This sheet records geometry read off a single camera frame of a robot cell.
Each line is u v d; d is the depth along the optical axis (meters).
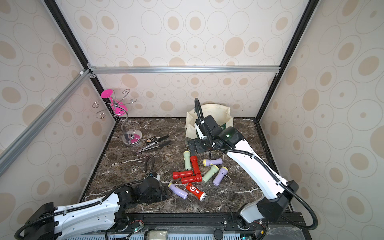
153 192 0.63
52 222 0.42
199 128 0.55
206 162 0.92
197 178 0.85
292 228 0.73
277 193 0.39
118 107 0.85
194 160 0.92
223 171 0.88
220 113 0.99
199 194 0.80
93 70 0.90
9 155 0.51
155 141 1.04
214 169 0.90
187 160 0.93
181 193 0.80
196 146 0.60
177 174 0.87
